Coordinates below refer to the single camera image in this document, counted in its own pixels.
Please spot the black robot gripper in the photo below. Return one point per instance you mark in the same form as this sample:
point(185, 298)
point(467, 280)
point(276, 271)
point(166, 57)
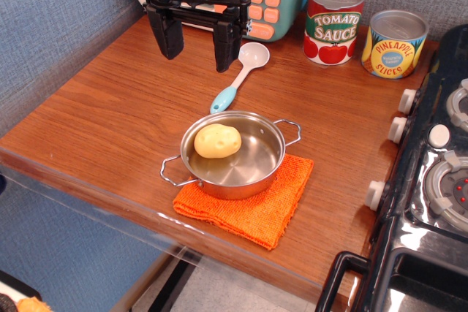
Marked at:
point(226, 36)

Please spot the white spoon with teal handle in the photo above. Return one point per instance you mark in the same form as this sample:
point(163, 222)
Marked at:
point(252, 55)

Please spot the yellow toy potato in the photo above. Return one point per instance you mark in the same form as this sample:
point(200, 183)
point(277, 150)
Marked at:
point(217, 141)

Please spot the stainless steel pot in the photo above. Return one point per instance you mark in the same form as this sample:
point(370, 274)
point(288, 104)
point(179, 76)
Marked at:
point(248, 171)

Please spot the tomato sauce can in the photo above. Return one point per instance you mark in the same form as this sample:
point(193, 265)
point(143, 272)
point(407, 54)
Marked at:
point(331, 30)

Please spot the pineapple slices can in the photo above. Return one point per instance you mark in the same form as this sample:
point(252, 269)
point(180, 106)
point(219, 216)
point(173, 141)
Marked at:
point(394, 43)

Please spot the clear acrylic edge guard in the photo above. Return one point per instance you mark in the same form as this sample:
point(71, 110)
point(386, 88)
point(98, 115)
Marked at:
point(77, 196)

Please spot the orange knitted cloth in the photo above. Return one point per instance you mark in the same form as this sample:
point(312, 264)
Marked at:
point(262, 218)

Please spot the black toy stove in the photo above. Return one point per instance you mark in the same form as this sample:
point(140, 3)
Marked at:
point(418, 256)

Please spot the orange fuzzy object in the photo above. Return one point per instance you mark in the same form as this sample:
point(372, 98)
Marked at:
point(32, 304)

